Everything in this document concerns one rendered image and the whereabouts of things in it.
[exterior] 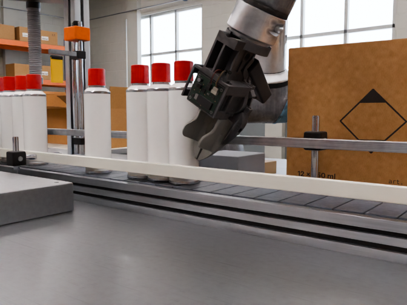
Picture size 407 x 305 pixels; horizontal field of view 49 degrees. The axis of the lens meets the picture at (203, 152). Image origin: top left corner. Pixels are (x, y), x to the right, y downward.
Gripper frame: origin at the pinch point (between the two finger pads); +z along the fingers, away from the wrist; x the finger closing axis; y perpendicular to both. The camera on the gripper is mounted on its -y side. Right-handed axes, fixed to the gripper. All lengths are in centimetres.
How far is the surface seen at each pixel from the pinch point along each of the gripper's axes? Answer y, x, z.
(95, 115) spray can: 2.6, -23.9, 6.8
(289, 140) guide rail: -2.5, 11.3, -9.2
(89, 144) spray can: 3.3, -22.2, 12.4
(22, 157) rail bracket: 8.4, -33.8, 22.6
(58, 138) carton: -125, -188, 122
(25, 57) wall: -436, -734, 291
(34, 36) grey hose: -9, -67, 8
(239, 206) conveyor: 5.9, 12.8, 0.3
